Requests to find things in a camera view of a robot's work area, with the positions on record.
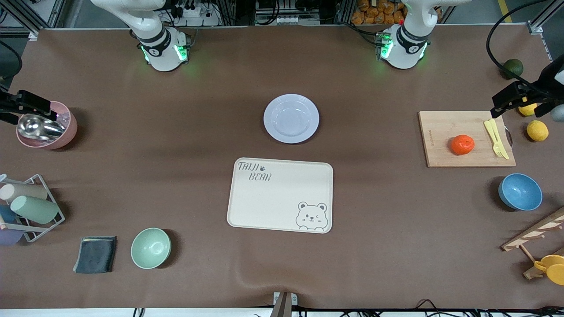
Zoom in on blue bowl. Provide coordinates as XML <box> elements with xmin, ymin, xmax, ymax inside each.
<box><xmin>498</xmin><ymin>173</ymin><xmax>543</xmax><ymax>211</ymax></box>

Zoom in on white wire cup rack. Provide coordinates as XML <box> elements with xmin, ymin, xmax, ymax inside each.
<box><xmin>0</xmin><ymin>174</ymin><xmax>66</xmax><ymax>243</ymax></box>

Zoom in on mint green cup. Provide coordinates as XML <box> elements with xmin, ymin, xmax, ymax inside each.
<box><xmin>10</xmin><ymin>195</ymin><xmax>59</xmax><ymax>225</ymax></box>

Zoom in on pink bowl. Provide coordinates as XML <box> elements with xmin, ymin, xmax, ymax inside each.
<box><xmin>16</xmin><ymin>101</ymin><xmax>78</xmax><ymax>150</ymax></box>

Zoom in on yellow mug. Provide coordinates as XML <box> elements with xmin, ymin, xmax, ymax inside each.
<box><xmin>534</xmin><ymin>254</ymin><xmax>564</xmax><ymax>286</ymax></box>

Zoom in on blue cup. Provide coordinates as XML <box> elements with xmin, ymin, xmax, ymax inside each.
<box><xmin>0</xmin><ymin>204</ymin><xmax>18</xmax><ymax>224</ymax></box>

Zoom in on wooden cutting board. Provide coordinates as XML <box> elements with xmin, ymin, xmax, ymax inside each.
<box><xmin>418</xmin><ymin>110</ymin><xmax>516</xmax><ymax>168</ymax></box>

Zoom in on mint green bowl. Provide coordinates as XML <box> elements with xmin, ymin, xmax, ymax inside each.
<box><xmin>130</xmin><ymin>227</ymin><xmax>172</xmax><ymax>269</ymax></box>

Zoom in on white power strip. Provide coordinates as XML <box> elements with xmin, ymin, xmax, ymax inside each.
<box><xmin>256</xmin><ymin>15</ymin><xmax>321</xmax><ymax>26</ymax></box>
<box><xmin>170</xmin><ymin>2</ymin><xmax>221</xmax><ymax>27</ymax></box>

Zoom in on purple cup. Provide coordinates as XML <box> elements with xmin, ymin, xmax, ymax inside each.
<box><xmin>0</xmin><ymin>228</ymin><xmax>24</xmax><ymax>246</ymax></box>

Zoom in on beige cup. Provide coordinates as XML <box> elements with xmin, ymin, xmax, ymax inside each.
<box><xmin>0</xmin><ymin>183</ymin><xmax>48</xmax><ymax>203</ymax></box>

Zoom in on yellow plastic knife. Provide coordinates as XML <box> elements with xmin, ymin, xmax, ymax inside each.
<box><xmin>489</xmin><ymin>118</ymin><xmax>510</xmax><ymax>160</ymax></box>

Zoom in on grey folded cloth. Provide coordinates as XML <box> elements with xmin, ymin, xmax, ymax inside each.
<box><xmin>73</xmin><ymin>236</ymin><xmax>118</xmax><ymax>274</ymax></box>

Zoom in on wooden peg rack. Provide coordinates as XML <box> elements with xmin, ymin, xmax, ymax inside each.
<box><xmin>501</xmin><ymin>206</ymin><xmax>564</xmax><ymax>280</ymax></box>

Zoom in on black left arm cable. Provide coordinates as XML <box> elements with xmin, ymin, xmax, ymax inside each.
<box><xmin>486</xmin><ymin>0</ymin><xmax>564</xmax><ymax>96</ymax></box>

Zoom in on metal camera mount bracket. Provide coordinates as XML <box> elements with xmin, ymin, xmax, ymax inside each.
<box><xmin>270</xmin><ymin>291</ymin><xmax>298</xmax><ymax>317</ymax></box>

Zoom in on aluminium frame profile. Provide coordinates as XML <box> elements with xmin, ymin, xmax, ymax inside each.
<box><xmin>527</xmin><ymin>0</ymin><xmax>564</xmax><ymax>35</ymax></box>
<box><xmin>0</xmin><ymin>0</ymin><xmax>67</xmax><ymax>41</ymax></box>

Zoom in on dark green lime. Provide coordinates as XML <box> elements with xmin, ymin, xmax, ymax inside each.
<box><xmin>503</xmin><ymin>59</ymin><xmax>524</xmax><ymax>80</ymax></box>

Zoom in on white round plate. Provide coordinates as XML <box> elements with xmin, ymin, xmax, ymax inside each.
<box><xmin>263</xmin><ymin>94</ymin><xmax>319</xmax><ymax>144</ymax></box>

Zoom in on shiny metal scoop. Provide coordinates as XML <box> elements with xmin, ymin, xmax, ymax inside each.
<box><xmin>17</xmin><ymin>114</ymin><xmax>67</xmax><ymax>142</ymax></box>

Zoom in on cream bear print tray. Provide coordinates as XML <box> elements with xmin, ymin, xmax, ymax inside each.
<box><xmin>226</xmin><ymin>157</ymin><xmax>334</xmax><ymax>234</ymax></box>

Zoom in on orange snack bags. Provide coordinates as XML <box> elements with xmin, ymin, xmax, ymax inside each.
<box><xmin>351</xmin><ymin>0</ymin><xmax>408</xmax><ymax>26</ymax></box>

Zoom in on orange fruit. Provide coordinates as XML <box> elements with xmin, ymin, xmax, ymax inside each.
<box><xmin>450</xmin><ymin>134</ymin><xmax>475</xmax><ymax>156</ymax></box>

